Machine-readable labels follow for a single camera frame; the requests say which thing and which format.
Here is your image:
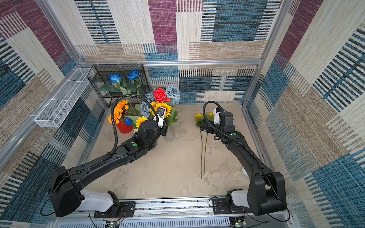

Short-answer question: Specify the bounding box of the yellow sunflower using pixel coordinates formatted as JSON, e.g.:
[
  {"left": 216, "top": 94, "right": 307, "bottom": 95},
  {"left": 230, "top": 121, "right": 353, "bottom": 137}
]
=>
[
  {"left": 151, "top": 102, "right": 172, "bottom": 118},
  {"left": 194, "top": 114, "right": 204, "bottom": 179}
]

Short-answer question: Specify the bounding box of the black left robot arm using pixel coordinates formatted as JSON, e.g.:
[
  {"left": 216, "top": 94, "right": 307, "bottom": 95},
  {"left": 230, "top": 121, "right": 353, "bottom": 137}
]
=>
[{"left": 47, "top": 120, "right": 167, "bottom": 217}]

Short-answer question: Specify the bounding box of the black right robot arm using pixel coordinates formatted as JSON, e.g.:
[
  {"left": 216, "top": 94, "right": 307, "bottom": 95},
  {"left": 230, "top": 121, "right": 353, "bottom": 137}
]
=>
[{"left": 200, "top": 112, "right": 287, "bottom": 216}]

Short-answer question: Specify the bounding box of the clear glass vase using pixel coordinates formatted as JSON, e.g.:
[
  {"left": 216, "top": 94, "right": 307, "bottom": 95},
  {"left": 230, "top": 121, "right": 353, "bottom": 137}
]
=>
[{"left": 164, "top": 125, "right": 176, "bottom": 142}]

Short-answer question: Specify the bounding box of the red rose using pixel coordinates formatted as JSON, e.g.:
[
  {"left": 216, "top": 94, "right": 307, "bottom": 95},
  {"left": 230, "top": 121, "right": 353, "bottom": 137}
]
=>
[{"left": 153, "top": 88, "right": 171, "bottom": 103}]

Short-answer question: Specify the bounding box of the small blue flower bud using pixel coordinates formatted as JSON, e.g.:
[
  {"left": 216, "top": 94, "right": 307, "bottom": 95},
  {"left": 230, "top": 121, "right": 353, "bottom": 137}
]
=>
[{"left": 124, "top": 118, "right": 133, "bottom": 126}]

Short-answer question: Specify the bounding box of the red flower pot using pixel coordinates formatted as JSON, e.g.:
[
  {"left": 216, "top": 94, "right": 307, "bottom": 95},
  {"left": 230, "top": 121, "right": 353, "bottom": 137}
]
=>
[{"left": 116, "top": 120, "right": 134, "bottom": 134}]

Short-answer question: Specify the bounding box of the grey blue rose bunch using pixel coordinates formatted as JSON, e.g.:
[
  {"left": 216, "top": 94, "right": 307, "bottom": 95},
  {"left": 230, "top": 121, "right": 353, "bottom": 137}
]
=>
[{"left": 140, "top": 85, "right": 181, "bottom": 123}]

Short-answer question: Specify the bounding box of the orange marigold bunch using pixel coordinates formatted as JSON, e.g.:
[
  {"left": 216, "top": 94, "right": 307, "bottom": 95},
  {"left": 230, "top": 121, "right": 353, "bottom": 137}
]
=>
[{"left": 113, "top": 100, "right": 129, "bottom": 124}]

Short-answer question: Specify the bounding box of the white round clock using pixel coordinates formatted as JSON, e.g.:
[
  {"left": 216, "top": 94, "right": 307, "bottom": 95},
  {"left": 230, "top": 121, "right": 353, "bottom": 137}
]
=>
[{"left": 241, "top": 167, "right": 250, "bottom": 179}]

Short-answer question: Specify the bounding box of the right blue rose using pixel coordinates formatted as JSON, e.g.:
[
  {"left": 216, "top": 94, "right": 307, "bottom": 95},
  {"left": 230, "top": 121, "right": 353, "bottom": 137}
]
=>
[{"left": 126, "top": 69, "right": 141, "bottom": 81}]

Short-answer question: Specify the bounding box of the left blue rose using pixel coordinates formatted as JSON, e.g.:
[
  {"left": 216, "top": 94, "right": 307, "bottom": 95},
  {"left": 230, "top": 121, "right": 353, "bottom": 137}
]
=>
[{"left": 108, "top": 73, "right": 122, "bottom": 84}]

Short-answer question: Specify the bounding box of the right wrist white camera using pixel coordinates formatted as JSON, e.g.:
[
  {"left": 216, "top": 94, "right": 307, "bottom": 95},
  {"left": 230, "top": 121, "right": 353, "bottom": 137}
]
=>
[{"left": 213, "top": 107, "right": 224, "bottom": 124}]

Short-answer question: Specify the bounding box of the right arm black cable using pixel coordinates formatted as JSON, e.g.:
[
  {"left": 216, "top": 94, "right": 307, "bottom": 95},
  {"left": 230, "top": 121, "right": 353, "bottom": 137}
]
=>
[{"left": 202, "top": 100, "right": 246, "bottom": 149}]

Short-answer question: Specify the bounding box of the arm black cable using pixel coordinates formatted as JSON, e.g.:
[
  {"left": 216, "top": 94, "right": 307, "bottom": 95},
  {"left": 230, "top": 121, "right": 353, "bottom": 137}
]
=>
[
  {"left": 202, "top": 100, "right": 246, "bottom": 149},
  {"left": 85, "top": 94, "right": 160, "bottom": 169}
]

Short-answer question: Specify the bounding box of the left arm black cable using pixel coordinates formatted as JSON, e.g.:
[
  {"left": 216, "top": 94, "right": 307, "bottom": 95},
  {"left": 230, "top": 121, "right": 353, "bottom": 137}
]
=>
[{"left": 85, "top": 94, "right": 160, "bottom": 169}]

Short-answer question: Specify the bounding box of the black wire mesh shelf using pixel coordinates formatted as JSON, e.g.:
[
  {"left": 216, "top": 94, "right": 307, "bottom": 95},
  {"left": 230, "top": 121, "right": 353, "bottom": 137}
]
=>
[{"left": 87, "top": 63, "right": 151, "bottom": 107}]

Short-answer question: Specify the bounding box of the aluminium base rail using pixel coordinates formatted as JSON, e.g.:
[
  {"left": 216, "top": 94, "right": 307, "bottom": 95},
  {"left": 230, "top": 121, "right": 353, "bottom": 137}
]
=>
[{"left": 47, "top": 196, "right": 300, "bottom": 228}]

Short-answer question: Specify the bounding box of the white wire mesh tray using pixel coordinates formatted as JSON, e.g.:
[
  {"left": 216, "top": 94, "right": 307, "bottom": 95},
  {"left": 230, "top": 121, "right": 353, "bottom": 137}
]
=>
[{"left": 35, "top": 67, "right": 90, "bottom": 128}]

